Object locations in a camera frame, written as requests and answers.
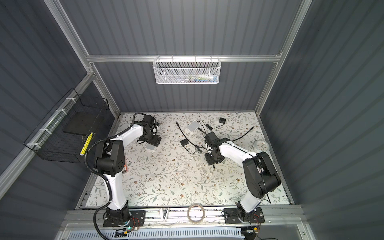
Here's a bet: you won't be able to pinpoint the white round timer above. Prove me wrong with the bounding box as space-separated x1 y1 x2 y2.
253 140 270 153

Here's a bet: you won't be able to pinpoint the long black ethernet cable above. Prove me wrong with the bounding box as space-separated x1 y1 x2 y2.
230 125 256 142

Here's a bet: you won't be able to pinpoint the black foam pad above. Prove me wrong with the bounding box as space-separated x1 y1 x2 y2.
63 112 99 136

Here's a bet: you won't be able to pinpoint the white network switch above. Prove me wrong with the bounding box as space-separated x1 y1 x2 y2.
186 121 202 133
146 144 156 151

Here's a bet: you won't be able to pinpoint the white wire mesh basket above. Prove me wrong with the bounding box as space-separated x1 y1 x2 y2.
153 59 222 85

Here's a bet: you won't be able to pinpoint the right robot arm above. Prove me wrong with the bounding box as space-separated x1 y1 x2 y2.
205 132 281 223

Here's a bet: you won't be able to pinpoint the yellow striped marker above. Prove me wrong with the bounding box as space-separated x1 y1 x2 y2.
80 132 94 156

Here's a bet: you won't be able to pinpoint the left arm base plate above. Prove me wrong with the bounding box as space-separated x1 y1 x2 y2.
103 211 146 228

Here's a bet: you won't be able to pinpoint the black wire basket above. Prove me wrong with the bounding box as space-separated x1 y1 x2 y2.
24 91 114 163

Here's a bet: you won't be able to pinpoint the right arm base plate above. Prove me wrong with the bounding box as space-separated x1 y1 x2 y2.
222 207 265 225

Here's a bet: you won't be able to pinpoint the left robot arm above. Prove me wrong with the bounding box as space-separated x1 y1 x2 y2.
84 113 162 222

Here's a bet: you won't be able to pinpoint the clear tape roll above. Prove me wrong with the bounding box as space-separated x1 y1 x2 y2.
187 203 206 225

